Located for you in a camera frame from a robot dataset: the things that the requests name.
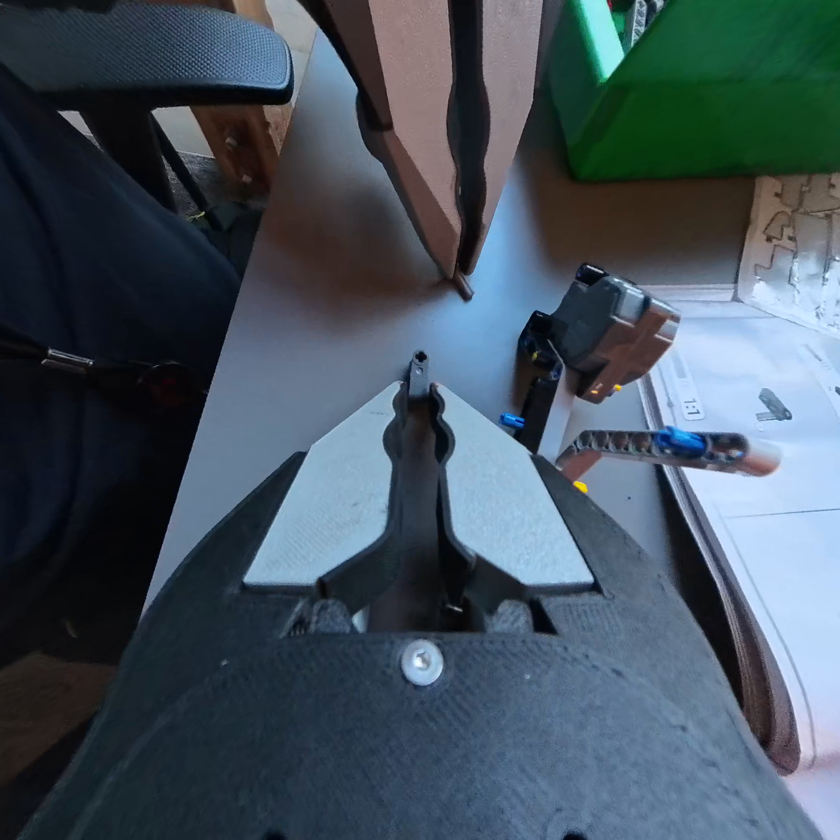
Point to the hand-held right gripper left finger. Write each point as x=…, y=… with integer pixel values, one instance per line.
x=328, y=512

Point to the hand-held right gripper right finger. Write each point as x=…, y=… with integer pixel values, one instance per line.
x=512, y=518

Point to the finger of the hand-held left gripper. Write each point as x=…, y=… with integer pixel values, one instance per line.
x=515, y=79
x=413, y=118

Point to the black lego connector piece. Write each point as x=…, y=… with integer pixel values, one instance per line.
x=418, y=377

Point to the small dark lego pin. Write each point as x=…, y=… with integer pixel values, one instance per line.
x=463, y=287

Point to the lego parts in green box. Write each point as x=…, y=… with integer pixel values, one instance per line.
x=633, y=19

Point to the grey lego beam, blue pin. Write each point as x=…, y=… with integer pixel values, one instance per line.
x=630, y=446

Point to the dark grey lego motor assembly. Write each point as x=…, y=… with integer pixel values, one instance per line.
x=604, y=334

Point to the lego instruction booklet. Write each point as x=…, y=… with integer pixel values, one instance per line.
x=768, y=558

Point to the wooden table leg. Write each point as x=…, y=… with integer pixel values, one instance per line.
x=239, y=138

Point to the green plastic box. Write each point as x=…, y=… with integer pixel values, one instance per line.
x=709, y=98

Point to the black office chair armrest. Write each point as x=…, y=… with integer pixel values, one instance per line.
x=131, y=56

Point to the black office chair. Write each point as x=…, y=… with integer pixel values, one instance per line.
x=98, y=262

